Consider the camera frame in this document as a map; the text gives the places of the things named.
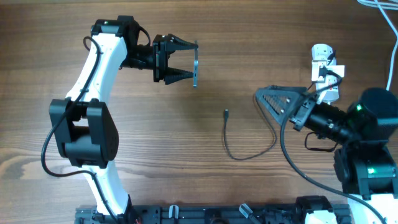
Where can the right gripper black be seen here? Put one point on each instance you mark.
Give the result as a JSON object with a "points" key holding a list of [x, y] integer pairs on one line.
{"points": [[293, 93]]}

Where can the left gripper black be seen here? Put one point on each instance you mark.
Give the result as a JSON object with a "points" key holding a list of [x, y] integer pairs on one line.
{"points": [[160, 50]]}

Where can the smartphone with teal screen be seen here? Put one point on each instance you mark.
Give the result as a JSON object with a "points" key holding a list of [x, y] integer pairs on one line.
{"points": [[195, 65]]}

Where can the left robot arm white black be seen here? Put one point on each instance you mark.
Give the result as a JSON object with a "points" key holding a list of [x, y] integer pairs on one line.
{"points": [[82, 126]]}

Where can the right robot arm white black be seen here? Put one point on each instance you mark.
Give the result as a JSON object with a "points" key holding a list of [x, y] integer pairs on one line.
{"points": [[363, 165]]}

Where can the white power strip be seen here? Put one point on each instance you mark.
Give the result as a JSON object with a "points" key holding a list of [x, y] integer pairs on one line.
{"points": [[323, 56]]}

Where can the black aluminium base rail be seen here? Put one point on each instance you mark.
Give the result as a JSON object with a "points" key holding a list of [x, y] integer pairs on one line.
{"points": [[271, 213]]}

